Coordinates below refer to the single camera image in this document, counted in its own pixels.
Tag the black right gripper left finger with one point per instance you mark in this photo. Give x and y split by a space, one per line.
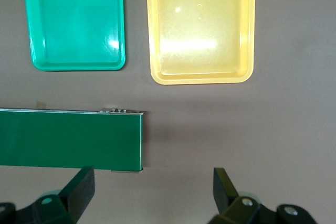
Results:
78 195

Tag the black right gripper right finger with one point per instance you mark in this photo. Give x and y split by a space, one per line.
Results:
225 195

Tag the green belt conveyor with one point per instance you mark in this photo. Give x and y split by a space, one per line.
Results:
68 140

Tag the yellow plastic tray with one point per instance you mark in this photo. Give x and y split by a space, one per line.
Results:
199 24

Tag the green plastic tray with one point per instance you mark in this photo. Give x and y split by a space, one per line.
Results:
76 19

